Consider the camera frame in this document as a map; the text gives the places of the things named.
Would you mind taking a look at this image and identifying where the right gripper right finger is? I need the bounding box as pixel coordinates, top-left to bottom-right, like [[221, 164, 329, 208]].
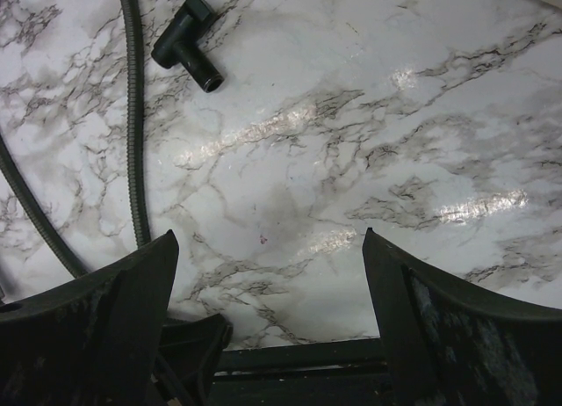
[[362, 228, 561, 405]]

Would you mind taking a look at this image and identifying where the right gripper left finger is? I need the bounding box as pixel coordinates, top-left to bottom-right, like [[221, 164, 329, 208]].
[[1, 231, 179, 405]]

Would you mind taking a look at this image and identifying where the black metal shower hose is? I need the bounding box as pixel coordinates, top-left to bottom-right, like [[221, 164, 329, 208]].
[[0, 0, 153, 279]]

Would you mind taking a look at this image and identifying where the black T-shaped fitting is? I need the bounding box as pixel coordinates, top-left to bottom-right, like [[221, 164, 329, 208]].
[[151, 0, 224, 93]]

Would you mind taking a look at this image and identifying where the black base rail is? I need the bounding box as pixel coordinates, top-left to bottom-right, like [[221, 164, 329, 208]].
[[145, 315, 395, 405]]

